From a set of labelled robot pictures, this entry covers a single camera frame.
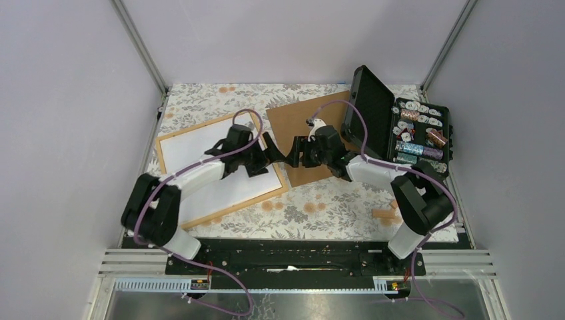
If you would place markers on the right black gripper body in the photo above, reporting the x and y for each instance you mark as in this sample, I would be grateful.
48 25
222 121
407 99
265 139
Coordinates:
317 156

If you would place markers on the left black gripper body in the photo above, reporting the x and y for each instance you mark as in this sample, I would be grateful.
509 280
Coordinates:
253 158

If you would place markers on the brown frame backing board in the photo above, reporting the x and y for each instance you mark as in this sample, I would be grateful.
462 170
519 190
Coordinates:
289 121

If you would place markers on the sunset landscape photo print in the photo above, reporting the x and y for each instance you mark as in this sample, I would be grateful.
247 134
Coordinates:
198 146

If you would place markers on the light wooden picture frame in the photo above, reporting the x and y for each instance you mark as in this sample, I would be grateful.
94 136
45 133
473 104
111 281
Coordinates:
247 201

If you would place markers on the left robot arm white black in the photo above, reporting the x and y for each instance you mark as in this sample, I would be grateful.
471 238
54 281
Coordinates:
152 210

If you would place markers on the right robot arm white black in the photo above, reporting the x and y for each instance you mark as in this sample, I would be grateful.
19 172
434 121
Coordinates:
422 198

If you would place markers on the floral patterned table mat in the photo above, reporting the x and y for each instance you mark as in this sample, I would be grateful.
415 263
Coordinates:
330 209

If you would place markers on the open black chip case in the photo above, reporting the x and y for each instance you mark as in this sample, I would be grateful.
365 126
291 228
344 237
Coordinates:
396 129

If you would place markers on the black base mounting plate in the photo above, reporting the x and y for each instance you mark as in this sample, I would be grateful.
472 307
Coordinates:
372 258

